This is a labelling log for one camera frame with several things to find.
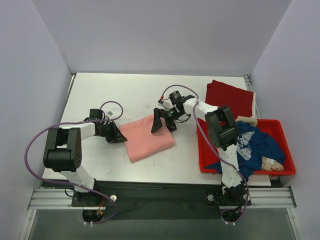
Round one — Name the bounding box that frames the pink t shirt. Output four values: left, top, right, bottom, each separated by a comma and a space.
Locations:
119, 115, 175, 163

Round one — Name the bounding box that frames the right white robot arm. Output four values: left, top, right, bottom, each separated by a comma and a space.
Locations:
151, 91, 247, 204

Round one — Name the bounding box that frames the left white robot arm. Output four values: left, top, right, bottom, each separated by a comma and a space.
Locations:
43, 108, 127, 206

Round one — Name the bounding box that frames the red plastic bin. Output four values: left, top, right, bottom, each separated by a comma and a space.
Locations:
197, 119, 296, 178

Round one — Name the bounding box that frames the folded dark red t shirt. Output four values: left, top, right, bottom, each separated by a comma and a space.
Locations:
205, 80, 255, 118

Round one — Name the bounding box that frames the blue printed t shirt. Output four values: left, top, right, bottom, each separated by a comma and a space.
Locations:
202, 120, 286, 182

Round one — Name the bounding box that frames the beige t shirt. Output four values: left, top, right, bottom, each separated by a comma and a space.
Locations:
236, 115, 284, 172

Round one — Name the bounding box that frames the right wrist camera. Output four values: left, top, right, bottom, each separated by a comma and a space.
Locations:
168, 90, 195, 105

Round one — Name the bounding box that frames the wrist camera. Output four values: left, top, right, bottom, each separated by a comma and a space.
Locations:
168, 90, 195, 105
88, 108, 110, 120

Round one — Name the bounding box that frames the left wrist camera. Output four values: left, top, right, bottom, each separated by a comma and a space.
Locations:
88, 108, 110, 120

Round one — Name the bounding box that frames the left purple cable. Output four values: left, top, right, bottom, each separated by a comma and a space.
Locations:
25, 100, 125, 225

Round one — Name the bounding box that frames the purple cable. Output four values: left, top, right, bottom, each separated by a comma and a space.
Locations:
161, 84, 251, 224
25, 100, 125, 225

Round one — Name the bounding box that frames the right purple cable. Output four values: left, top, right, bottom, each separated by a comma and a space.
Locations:
161, 84, 251, 224

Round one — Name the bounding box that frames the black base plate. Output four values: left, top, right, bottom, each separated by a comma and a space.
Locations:
70, 185, 252, 223

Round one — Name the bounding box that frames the aluminium frame rail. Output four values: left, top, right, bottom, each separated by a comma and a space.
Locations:
28, 187, 297, 210

